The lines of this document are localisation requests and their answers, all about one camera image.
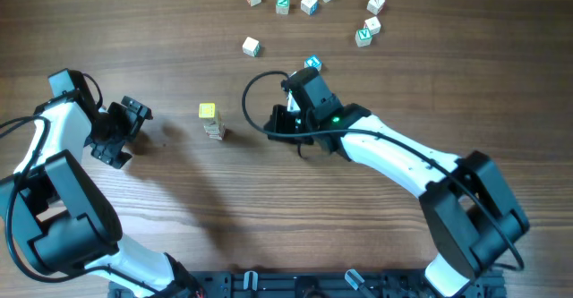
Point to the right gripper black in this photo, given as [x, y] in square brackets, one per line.
[280, 116]

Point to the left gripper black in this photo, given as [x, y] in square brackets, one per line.
[134, 120]

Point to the blue C block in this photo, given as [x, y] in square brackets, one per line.
[314, 62]

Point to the green V block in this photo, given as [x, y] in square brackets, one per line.
[363, 37]

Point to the white soccer ball block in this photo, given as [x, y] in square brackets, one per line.
[213, 126]

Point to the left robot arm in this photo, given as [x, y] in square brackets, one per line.
[58, 225]

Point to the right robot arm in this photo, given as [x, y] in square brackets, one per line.
[472, 214]

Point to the white base tower block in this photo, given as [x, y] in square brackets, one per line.
[216, 135]

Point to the white green-sided block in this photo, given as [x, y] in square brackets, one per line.
[251, 46]

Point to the white red-sided block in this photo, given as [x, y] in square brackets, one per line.
[373, 25]

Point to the white blue-sided block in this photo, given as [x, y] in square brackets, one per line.
[309, 6]

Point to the green N block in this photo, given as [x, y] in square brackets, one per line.
[282, 6]

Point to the white picture block far right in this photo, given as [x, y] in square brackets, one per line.
[375, 6]

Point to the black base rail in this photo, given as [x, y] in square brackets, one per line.
[400, 283]

